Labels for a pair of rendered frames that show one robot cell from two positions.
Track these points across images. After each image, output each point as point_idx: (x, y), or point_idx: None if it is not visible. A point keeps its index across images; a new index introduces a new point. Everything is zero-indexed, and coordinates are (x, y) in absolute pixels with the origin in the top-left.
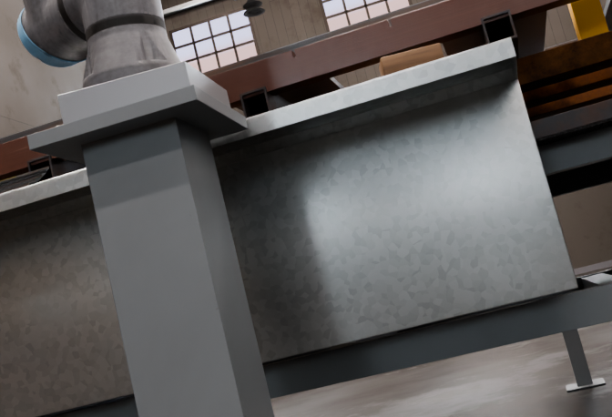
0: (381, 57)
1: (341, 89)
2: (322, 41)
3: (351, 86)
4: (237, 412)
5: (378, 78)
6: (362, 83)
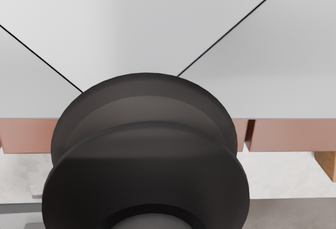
0: (334, 182)
1: (261, 198)
2: (316, 149)
3: (272, 198)
4: None
5: (298, 197)
6: (283, 197)
